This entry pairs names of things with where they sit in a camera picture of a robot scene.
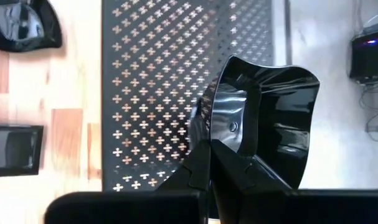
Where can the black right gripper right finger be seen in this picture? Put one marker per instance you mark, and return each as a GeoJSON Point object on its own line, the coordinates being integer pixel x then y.
{"type": "Point", "coordinates": [248, 193]}

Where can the black computer case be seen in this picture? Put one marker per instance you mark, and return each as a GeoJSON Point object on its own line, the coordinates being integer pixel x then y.
{"type": "Point", "coordinates": [369, 59]}

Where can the black perforated metal shelf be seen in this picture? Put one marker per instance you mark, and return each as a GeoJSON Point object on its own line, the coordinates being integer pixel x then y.
{"type": "Point", "coordinates": [139, 107]}

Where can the rounded square black bowl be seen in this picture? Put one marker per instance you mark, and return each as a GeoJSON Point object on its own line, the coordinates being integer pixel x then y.
{"type": "Point", "coordinates": [23, 28]}

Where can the large wavy square black bowl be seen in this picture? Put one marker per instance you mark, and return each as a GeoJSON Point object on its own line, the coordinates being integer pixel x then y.
{"type": "Point", "coordinates": [285, 109]}

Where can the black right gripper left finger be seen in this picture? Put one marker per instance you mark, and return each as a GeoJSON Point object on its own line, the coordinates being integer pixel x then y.
{"type": "Point", "coordinates": [188, 174]}

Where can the small rectangular black dish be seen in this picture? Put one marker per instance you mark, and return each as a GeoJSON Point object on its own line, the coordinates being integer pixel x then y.
{"type": "Point", "coordinates": [14, 152]}

